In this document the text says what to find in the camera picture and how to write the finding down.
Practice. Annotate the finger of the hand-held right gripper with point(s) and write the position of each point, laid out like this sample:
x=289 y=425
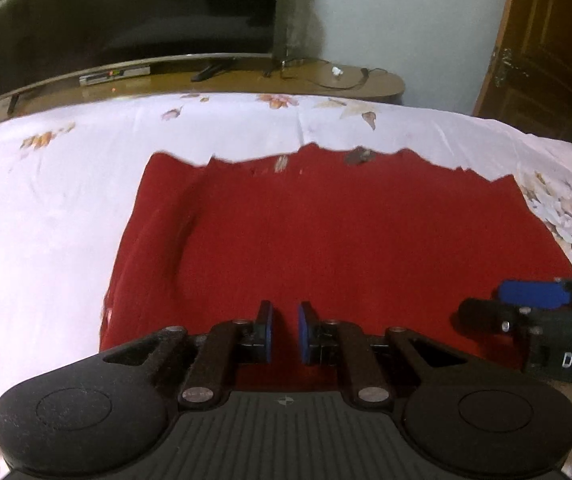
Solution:
x=533 y=293
x=486 y=316

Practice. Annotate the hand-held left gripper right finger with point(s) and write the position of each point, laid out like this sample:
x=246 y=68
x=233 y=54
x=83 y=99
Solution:
x=305 y=335

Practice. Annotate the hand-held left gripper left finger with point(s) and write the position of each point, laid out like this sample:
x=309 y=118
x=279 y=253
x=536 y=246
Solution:
x=266 y=332

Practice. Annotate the red sequined sweater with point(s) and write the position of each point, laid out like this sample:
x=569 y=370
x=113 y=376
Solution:
x=341 y=220

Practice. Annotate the brown wooden door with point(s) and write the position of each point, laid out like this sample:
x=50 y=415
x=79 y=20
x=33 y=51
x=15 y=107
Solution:
x=551 y=45

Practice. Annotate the wooden television stand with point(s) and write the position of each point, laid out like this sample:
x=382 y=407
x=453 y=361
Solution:
x=246 y=82

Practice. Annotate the white floral bedsheet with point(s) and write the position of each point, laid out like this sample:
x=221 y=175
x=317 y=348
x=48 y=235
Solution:
x=40 y=210

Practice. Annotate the black remote control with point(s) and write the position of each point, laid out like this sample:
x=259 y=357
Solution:
x=205 y=72

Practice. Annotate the silver set-top box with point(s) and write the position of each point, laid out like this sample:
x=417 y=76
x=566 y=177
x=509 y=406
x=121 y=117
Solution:
x=115 y=75

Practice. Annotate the clear glass vase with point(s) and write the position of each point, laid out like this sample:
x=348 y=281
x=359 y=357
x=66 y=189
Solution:
x=292 y=27

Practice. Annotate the black curved television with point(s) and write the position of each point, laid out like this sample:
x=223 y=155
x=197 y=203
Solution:
x=125 y=15

